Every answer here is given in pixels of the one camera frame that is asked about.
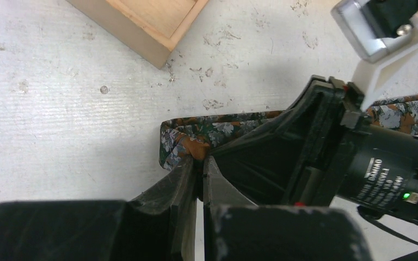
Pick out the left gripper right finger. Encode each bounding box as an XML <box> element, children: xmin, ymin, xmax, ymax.
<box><xmin>202</xmin><ymin>157</ymin><xmax>372</xmax><ymax>260</ymax></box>

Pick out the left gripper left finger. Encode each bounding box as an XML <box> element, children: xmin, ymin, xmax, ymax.
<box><xmin>0</xmin><ymin>157</ymin><xmax>196</xmax><ymax>260</ymax></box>

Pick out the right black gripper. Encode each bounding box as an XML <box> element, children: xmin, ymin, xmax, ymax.
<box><xmin>211</xmin><ymin>76</ymin><xmax>418</xmax><ymax>225</ymax></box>

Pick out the wooden compartment tray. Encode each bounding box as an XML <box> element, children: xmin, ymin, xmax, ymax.
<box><xmin>69</xmin><ymin>0</ymin><xmax>207</xmax><ymax>69</ymax></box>

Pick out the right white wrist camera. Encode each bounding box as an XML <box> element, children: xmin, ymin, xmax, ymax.
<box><xmin>330</xmin><ymin>1</ymin><xmax>418</xmax><ymax>110</ymax></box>

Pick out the orange grey floral tie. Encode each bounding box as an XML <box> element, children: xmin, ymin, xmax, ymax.
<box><xmin>159</xmin><ymin>94</ymin><xmax>418</xmax><ymax>171</ymax></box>

